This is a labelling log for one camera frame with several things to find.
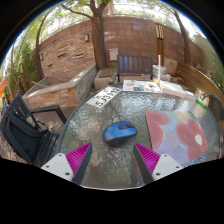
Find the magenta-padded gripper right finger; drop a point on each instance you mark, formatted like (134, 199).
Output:
(166, 165)

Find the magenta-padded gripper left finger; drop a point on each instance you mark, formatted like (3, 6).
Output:
(60, 165)

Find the blue and black computer mouse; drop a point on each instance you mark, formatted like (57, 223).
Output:
(118, 133)

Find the floral pink mouse pad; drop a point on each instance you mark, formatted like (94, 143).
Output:
(180, 136)

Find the black folding chair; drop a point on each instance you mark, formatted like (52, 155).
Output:
(50, 108)

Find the green marker pen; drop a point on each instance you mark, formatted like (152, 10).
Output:
(201, 102)

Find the thin blue-edged book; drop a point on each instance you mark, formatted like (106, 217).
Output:
(189, 96)

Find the brown wicker chair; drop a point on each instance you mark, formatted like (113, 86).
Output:
(215, 108)

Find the stone raised planter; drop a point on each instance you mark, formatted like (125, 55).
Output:
(66, 90)

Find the thick white book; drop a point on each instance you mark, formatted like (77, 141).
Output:
(172, 89)

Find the open colourful magazine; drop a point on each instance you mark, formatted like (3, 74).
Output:
(140, 86)

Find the curved wooden bench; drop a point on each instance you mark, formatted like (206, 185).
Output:
(195, 80)

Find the clear plastic cup with straw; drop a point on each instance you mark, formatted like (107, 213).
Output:
(159, 74)

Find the thin curved tree trunk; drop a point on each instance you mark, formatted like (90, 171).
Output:
(39, 63)

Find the dark slatted patio chair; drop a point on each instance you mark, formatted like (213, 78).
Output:
(133, 64)

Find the slim leaning tree trunk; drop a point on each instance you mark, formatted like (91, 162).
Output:
(185, 40)

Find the thick brown tree trunk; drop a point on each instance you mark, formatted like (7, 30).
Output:
(99, 43)

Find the small wall lamp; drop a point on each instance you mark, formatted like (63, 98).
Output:
(41, 56)

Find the wooden tiki torch post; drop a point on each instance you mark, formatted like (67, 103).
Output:
(160, 43)

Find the beige wall utility box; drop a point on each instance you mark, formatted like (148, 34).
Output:
(113, 54)

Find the large wall lamp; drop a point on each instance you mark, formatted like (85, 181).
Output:
(87, 37)

